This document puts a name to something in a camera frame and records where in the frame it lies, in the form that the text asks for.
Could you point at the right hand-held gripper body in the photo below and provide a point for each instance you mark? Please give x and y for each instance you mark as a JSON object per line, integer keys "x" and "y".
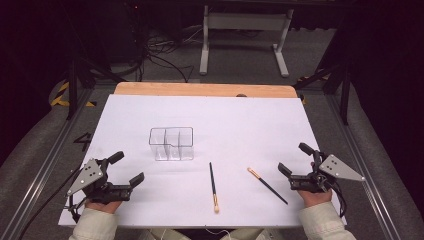
{"x": 311, "y": 184}

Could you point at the white table mat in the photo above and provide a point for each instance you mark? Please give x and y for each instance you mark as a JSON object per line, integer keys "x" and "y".
{"x": 230, "y": 126}

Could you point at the person's right hand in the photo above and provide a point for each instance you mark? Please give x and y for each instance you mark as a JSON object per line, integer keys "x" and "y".
{"x": 315, "y": 198}

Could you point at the black equipment case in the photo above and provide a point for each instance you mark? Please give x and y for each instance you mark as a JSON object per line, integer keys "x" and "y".
{"x": 123, "y": 30}

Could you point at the person's left hand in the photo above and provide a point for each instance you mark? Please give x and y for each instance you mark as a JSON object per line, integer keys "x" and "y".
{"x": 100, "y": 206}

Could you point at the yellow and black floor tape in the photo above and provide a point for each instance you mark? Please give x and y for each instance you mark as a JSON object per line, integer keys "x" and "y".
{"x": 60, "y": 98}

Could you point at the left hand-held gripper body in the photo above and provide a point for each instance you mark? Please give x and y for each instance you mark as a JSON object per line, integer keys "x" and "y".
{"x": 100, "y": 194}

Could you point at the aluminium rail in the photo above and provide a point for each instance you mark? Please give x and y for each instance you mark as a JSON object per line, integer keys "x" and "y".
{"x": 363, "y": 166}
{"x": 43, "y": 173}

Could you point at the white metal stand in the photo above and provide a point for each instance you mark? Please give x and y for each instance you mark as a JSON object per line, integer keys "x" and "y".
{"x": 246, "y": 21}

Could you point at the wooden table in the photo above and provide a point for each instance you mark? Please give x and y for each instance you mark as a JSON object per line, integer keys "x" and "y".
{"x": 200, "y": 89}

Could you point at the black tripod stand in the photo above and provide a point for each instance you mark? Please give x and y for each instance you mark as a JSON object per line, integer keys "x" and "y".
{"x": 345, "y": 96}
{"x": 72, "y": 86}

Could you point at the clear plastic organizer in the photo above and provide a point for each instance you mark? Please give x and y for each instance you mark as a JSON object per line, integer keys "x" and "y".
{"x": 173, "y": 148}

